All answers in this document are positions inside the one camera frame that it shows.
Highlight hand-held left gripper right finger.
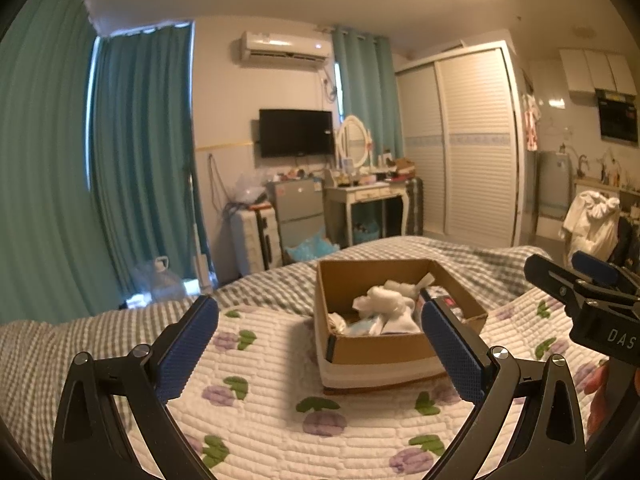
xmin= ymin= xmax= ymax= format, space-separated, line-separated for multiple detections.
xmin=420 ymin=296 xmax=587 ymax=480

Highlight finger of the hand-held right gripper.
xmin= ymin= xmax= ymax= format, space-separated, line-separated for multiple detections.
xmin=524 ymin=253 xmax=599 ymax=317
xmin=571 ymin=250 xmax=640 ymax=303

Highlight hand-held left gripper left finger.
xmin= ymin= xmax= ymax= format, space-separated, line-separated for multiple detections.
xmin=51 ymin=294 xmax=220 ymax=480

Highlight cardboard box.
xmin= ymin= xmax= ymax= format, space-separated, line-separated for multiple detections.
xmin=314 ymin=258 xmax=489 ymax=396

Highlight white grey sock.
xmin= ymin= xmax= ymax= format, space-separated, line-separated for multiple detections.
xmin=352 ymin=274 xmax=437 ymax=334

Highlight person's right hand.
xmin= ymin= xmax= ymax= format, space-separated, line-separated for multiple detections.
xmin=586 ymin=362 xmax=615 ymax=435

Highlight white cloth bundle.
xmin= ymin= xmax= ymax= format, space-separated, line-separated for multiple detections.
xmin=558 ymin=189 xmax=621 ymax=266

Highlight large clear water jug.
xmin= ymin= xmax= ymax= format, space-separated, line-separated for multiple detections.
xmin=130 ymin=255 xmax=184 ymax=302

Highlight kitchen counter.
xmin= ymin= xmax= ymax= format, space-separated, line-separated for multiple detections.
xmin=572 ymin=177 xmax=640 ymax=199

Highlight floral quilted blanket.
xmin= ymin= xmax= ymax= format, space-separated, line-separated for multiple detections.
xmin=107 ymin=290 xmax=610 ymax=480

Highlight grey washing machine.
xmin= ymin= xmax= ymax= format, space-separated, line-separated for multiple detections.
xmin=534 ymin=148 xmax=574 ymax=219

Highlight white suitcase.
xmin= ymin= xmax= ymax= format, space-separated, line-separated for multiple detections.
xmin=230 ymin=202 xmax=284 ymax=274

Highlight black range hood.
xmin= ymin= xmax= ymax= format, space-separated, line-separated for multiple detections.
xmin=594 ymin=88 xmax=640 ymax=147

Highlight white sliding door wardrobe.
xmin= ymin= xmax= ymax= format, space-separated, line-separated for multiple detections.
xmin=394 ymin=42 xmax=527 ymax=249

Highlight dark striped suitcase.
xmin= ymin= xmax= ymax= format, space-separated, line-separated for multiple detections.
xmin=403 ymin=176 xmax=425 ymax=236

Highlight pink hanging garment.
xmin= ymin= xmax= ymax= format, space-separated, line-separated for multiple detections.
xmin=522 ymin=92 xmax=542 ymax=152

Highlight blue plastic bag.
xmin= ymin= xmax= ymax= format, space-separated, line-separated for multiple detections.
xmin=284 ymin=229 xmax=341 ymax=264

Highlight clear plastic bag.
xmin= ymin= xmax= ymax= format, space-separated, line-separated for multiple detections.
xmin=234 ymin=172 xmax=269 ymax=206

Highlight grey mini fridge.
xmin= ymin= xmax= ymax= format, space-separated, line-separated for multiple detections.
xmin=265 ymin=177 xmax=326 ymax=261

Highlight white dressing table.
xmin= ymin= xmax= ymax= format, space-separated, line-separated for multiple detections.
xmin=323 ymin=181 xmax=412 ymax=249

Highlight teal window curtain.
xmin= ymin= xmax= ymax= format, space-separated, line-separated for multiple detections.
xmin=87 ymin=22 xmax=201 ymax=294

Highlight wide teal curtain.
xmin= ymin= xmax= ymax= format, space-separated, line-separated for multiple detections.
xmin=0 ymin=0 xmax=109 ymax=324

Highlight oval white vanity mirror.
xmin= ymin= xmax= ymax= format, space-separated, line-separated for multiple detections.
xmin=335 ymin=115 xmax=374 ymax=171

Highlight narrow light teal curtain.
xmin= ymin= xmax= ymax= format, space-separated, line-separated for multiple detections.
xmin=332 ymin=25 xmax=404 ymax=159

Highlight white air conditioner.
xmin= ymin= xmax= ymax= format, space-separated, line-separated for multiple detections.
xmin=239 ymin=30 xmax=335 ymax=67

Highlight hanging wall cord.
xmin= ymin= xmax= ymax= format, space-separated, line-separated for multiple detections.
xmin=207 ymin=152 xmax=229 ymax=211

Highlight white kitchen wall cabinets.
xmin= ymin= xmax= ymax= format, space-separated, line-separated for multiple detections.
xmin=558 ymin=48 xmax=639 ymax=95

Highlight black wall television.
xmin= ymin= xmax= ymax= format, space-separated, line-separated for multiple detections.
xmin=258 ymin=108 xmax=335 ymax=159

